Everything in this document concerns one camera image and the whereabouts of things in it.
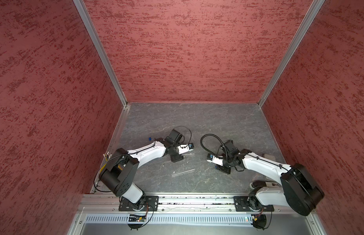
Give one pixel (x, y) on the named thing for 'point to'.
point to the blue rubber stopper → (149, 139)
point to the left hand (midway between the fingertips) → (178, 155)
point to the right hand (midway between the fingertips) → (219, 167)
